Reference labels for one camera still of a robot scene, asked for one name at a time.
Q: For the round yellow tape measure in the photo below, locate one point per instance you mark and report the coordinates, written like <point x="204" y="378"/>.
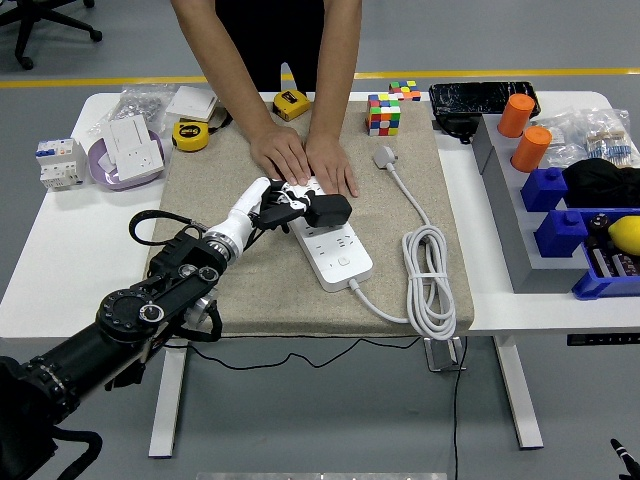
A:
<point x="190" y="137"/>

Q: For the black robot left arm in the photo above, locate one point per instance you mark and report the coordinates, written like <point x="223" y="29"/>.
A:
<point x="100" y="340"/>

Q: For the silver metal bracket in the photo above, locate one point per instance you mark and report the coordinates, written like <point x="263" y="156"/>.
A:
<point x="442" y="355"/>

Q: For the clear plastic bag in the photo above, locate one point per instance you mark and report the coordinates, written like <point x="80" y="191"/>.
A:
<point x="562" y="135"/>

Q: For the dark round bottle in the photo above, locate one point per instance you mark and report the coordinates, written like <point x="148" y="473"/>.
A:
<point x="598" y="223"/>

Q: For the black plug adapter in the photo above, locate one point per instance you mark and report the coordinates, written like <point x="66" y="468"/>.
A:
<point x="330" y="210"/>

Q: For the person's left hand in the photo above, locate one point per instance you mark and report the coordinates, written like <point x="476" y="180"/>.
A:
<point x="330" y="165"/>

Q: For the white power strip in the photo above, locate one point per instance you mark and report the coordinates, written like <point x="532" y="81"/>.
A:
<point x="345" y="260"/>

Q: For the grey-brown mat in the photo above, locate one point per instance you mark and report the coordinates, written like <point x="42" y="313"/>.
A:
<point x="275" y="310"/>

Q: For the yellow lemon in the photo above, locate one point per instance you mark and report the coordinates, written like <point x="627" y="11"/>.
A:
<point x="626" y="234"/>

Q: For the black office chair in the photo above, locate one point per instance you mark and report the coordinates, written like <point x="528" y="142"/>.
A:
<point x="23" y="45"/>

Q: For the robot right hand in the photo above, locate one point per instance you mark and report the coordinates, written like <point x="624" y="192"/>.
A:
<point x="624" y="455"/>

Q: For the grey stepped block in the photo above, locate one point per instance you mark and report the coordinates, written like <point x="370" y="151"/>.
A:
<point x="520" y="250"/>

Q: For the plastic bag of screws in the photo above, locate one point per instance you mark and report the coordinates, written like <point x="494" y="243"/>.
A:
<point x="135" y="102"/>

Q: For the white circuit breaker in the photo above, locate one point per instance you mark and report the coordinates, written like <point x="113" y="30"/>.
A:
<point x="60" y="165"/>

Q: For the person's right forearm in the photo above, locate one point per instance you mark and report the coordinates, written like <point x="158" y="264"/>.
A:
<point x="220" y="65"/>

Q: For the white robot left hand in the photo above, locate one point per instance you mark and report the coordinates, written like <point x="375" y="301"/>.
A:
<point x="245" y="210"/>

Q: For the white wall socket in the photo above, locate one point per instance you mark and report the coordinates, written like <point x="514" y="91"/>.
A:
<point x="137" y="160"/>

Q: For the black table control panel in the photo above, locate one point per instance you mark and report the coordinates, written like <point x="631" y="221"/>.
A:
<point x="600" y="339"/>

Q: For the blue block with knob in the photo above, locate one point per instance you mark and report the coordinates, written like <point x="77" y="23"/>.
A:
<point x="560" y="237"/>
<point x="542" y="192"/>

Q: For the black glossy tray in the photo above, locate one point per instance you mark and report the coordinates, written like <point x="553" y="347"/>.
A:
<point x="470" y="97"/>

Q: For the person's left forearm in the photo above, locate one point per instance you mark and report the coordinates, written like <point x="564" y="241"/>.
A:
<point x="335" y="65"/>

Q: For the person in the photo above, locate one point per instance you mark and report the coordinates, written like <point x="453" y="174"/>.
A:
<point x="280" y="40"/>

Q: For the black cloth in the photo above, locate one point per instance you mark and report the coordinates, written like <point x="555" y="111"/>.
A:
<point x="600" y="185"/>

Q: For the row of brown vials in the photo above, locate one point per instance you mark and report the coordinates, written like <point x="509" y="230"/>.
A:
<point x="612" y="262"/>

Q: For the white square switch plate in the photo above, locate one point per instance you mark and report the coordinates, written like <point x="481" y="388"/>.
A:
<point x="192" y="102"/>

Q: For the white table leg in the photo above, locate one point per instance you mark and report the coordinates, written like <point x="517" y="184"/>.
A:
<point x="517" y="400"/>
<point x="167" y="400"/>

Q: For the white switch panel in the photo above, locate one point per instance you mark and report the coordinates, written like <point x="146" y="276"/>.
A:
<point x="125" y="132"/>

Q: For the purple bowl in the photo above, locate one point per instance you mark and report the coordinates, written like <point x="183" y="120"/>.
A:
<point x="107" y="182"/>

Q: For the orange cylinder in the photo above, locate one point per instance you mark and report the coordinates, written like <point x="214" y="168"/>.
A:
<point x="530" y="150"/>
<point x="515" y="117"/>

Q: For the plastic bag of resistors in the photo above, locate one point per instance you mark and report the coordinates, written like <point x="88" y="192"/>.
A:
<point x="607" y="142"/>

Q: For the blue plastic bin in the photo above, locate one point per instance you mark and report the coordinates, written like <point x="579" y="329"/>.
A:
<point x="600" y="287"/>

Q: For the large Rubik's cube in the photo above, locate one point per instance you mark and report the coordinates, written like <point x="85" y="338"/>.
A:
<point x="383" y="117"/>

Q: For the small Rubik's cube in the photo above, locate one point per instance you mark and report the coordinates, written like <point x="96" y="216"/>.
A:
<point x="404" y="91"/>

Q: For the small square yellow tape measure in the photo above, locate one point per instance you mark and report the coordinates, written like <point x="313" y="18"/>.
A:
<point x="291" y="105"/>

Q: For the person's right hand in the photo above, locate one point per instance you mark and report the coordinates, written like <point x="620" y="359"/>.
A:
<point x="282" y="152"/>

